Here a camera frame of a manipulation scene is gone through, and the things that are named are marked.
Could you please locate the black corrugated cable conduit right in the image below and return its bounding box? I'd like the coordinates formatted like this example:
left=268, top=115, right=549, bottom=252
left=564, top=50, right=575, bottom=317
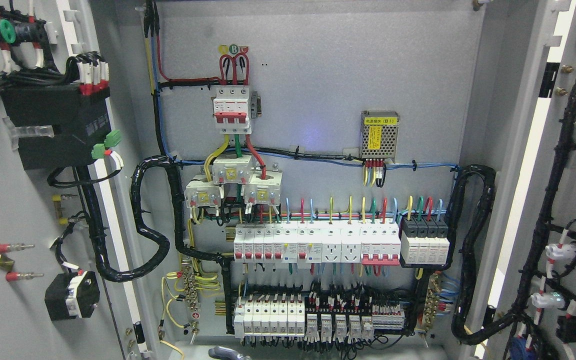
left=445, top=165, right=519, bottom=347

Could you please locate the white socket breaker row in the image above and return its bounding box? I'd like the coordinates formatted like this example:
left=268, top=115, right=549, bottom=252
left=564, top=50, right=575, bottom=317
left=233, top=220, right=402, bottom=269

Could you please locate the yellow terminal post block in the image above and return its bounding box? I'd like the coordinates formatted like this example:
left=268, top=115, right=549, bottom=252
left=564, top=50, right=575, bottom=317
left=51, top=193, right=78, bottom=225

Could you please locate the black corrugated cable conduit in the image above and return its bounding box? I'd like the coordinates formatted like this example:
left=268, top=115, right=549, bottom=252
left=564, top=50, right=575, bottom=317
left=75, top=155, right=234, bottom=283
left=445, top=165, right=519, bottom=347

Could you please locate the black corrugated cable conduit left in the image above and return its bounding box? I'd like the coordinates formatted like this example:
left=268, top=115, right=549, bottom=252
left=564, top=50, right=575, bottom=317
left=75, top=155, right=234, bottom=283

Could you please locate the red terminal post block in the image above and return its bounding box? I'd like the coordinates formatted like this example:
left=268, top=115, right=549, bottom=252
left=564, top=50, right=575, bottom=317
left=0, top=243, right=44, bottom=282

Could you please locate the black digital power meter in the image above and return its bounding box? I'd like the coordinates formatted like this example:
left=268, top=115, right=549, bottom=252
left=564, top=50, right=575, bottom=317
left=1, top=83, right=122, bottom=171

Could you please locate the perforated metal power supply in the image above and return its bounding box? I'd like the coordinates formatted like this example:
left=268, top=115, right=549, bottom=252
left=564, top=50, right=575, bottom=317
left=359, top=111, right=400, bottom=159

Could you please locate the white current transformer group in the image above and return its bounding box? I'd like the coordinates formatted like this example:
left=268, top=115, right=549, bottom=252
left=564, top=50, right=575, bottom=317
left=183, top=154, right=283, bottom=214

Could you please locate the red main circuit breaker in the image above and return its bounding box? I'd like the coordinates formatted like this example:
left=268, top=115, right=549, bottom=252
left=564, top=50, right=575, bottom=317
left=212, top=85, right=252, bottom=135

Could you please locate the black surge protector block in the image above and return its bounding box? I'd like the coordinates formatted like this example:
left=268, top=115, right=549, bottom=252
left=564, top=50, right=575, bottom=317
left=399, top=217, right=450, bottom=267

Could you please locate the white rotary selector switch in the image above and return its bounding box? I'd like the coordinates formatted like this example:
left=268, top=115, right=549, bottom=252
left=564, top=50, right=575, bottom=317
left=45, top=271, right=100, bottom=321

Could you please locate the grey cabinet body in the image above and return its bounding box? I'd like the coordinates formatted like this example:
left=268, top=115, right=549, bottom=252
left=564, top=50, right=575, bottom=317
left=90, top=0, right=549, bottom=340

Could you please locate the grey cabinet door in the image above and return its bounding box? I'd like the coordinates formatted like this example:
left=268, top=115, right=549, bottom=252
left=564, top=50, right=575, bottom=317
left=487, top=0, right=576, bottom=360
left=0, top=0, right=158, bottom=360

